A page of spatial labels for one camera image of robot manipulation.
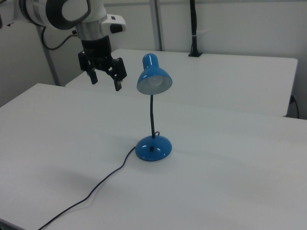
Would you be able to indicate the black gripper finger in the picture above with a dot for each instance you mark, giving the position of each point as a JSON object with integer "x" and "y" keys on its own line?
{"x": 118, "y": 72}
{"x": 92, "y": 73}

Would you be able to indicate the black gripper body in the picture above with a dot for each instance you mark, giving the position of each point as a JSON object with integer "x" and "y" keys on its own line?
{"x": 97, "y": 49}

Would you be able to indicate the blue desk lamp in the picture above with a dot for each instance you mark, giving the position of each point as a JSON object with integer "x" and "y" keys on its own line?
{"x": 153, "y": 147}

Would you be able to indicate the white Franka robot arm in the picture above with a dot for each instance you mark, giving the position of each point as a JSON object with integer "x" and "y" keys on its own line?
{"x": 72, "y": 12}

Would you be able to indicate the white adjacent table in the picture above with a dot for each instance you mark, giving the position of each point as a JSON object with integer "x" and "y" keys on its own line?
{"x": 216, "y": 79}

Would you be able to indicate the grey wall frame post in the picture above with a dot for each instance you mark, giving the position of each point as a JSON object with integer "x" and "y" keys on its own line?
{"x": 51, "y": 67}
{"x": 158, "y": 24}

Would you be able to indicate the black camera pole with clamp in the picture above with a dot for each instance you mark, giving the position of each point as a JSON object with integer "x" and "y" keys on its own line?
{"x": 194, "y": 24}

